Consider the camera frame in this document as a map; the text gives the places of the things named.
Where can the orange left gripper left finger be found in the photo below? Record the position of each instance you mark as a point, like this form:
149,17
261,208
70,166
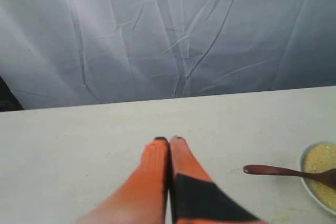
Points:
142,197

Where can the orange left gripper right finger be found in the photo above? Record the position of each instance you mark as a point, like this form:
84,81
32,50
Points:
195,198

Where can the dark brown wooden spoon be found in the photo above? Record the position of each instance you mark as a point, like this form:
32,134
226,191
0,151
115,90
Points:
327,178

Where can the white ceramic bowl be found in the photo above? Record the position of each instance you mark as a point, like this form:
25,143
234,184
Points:
303,180

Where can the grey wrinkled backdrop cloth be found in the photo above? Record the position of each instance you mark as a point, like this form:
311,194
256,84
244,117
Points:
75,52

